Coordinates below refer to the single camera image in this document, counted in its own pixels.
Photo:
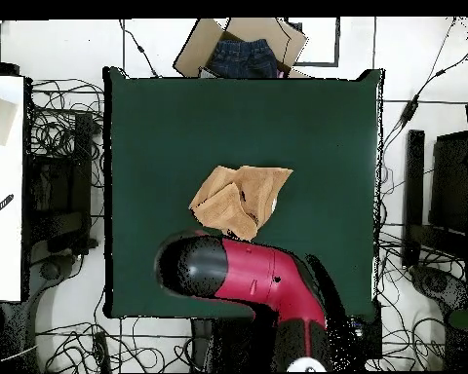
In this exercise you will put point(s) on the tan terry towel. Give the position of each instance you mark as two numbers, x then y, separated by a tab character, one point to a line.
226	206

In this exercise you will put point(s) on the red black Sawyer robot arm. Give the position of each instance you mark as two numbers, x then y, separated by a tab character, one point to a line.
257	272

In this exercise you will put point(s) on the black flat panel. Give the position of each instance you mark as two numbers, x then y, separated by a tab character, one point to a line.
450	183

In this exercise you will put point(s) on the dark green table cloth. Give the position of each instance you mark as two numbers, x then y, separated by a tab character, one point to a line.
179	136

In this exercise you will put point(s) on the blue denim jeans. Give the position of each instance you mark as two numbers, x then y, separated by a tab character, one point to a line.
241	58

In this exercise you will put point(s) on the open cardboard box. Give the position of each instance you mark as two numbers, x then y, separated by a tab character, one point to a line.
197	50

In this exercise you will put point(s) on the black equipment cart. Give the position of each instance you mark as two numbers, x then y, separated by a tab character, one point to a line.
58	202

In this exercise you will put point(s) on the black power strip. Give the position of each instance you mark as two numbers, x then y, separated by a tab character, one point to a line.
101	350

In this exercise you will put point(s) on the black power adapter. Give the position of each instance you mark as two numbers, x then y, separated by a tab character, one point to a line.
409	109

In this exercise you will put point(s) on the white desk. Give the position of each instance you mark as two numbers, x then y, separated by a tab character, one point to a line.
4	233

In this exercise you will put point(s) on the black rectangular post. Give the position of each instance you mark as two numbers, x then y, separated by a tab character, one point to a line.
415	187

